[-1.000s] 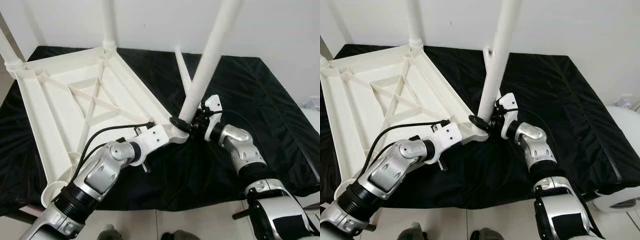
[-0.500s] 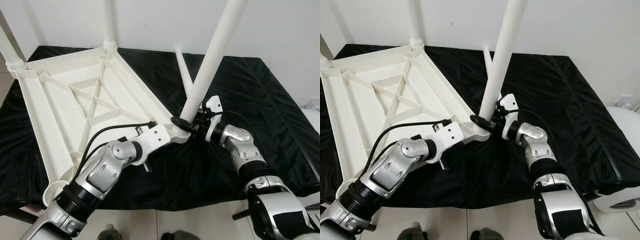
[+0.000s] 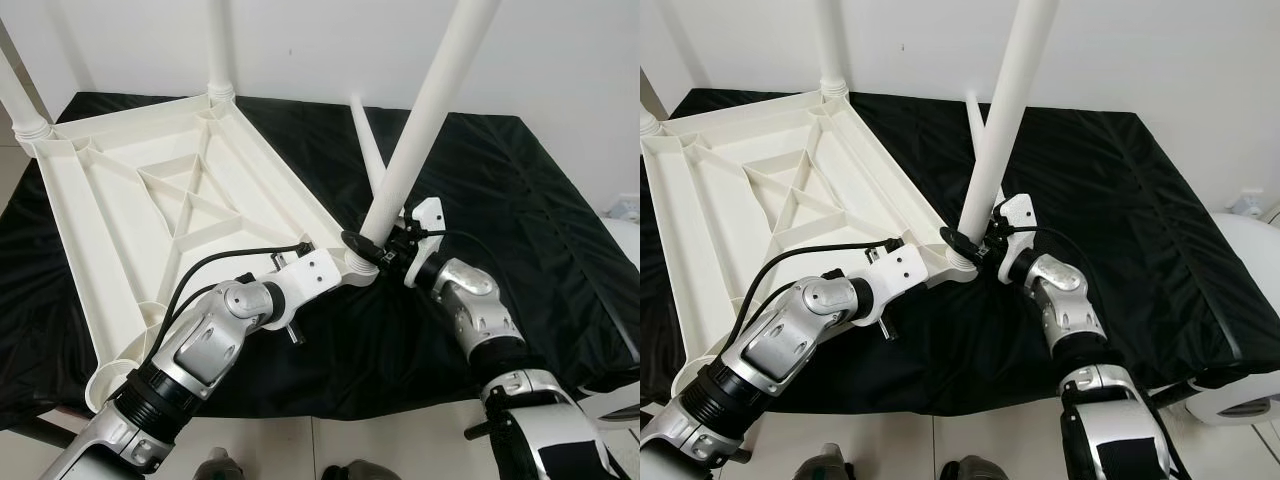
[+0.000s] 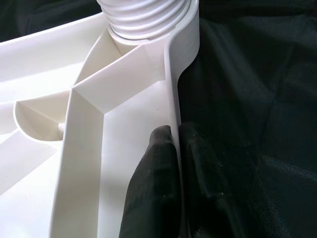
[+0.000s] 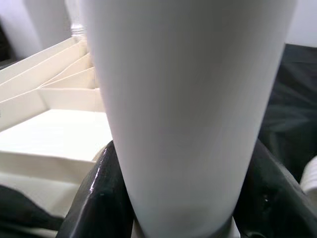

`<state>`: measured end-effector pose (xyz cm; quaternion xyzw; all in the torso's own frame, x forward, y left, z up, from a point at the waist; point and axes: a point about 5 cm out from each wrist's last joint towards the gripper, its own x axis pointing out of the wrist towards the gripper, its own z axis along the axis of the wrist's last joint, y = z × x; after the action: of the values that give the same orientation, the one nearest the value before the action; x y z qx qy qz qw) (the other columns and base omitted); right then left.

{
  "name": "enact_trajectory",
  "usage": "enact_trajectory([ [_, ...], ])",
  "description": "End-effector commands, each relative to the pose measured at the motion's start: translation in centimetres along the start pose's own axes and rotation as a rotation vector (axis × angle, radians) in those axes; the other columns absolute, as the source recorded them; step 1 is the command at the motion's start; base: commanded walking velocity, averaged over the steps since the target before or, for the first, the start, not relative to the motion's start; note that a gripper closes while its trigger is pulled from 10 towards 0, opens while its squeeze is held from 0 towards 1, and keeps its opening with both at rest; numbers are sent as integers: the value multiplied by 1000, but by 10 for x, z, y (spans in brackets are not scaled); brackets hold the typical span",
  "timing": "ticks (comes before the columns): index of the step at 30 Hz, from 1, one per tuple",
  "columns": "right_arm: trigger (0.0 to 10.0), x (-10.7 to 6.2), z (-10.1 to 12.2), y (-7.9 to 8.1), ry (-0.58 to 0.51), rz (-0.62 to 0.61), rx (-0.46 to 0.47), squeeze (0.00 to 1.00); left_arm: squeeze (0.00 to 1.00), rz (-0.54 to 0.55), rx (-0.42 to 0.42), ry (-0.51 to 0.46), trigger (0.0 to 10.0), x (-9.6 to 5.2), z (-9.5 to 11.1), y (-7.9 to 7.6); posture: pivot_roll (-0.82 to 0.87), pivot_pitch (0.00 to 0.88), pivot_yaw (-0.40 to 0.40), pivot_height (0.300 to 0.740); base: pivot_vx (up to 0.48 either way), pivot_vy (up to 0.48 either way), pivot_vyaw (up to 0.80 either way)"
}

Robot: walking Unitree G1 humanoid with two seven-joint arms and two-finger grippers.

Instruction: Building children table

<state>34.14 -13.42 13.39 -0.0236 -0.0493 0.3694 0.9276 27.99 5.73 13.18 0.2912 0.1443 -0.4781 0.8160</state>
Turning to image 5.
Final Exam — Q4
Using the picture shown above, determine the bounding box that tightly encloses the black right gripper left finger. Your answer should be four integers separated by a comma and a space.
56, 140, 136, 238

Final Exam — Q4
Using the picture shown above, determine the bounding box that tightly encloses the white plastic children table top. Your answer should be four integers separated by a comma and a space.
0, 37, 119, 219

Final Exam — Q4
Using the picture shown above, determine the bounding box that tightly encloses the white plastic table leg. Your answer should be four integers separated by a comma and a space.
300, 155, 317, 198
64, 0, 88, 42
84, 0, 299, 238

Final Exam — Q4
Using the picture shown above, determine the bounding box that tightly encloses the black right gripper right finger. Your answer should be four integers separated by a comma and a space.
234, 137, 317, 238

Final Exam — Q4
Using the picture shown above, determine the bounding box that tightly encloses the black tablecloth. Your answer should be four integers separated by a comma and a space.
0, 43, 317, 238

